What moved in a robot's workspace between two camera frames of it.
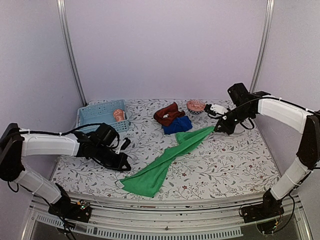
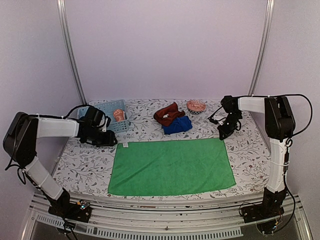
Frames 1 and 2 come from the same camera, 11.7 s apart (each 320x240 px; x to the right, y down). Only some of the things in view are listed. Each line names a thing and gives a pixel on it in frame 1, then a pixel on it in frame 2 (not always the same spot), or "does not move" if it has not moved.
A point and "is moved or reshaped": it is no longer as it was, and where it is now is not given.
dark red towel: [165, 115] does not move
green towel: [150, 181] is moved or reshaped
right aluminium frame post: [267, 28] does not move
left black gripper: [119, 165] -> [109, 140]
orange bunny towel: [119, 114] does not move
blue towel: [181, 124] does not move
